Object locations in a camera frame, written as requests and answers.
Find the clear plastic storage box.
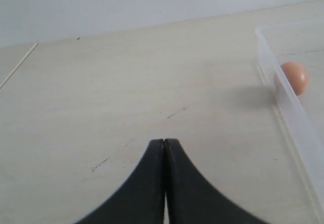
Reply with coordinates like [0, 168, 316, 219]
[255, 18, 323, 223]

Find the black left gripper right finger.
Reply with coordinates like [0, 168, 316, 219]
[164, 139, 264, 224]

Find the brown egg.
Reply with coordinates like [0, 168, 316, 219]
[280, 61, 310, 96]

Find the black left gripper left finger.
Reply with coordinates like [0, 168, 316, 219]
[78, 139, 165, 223]

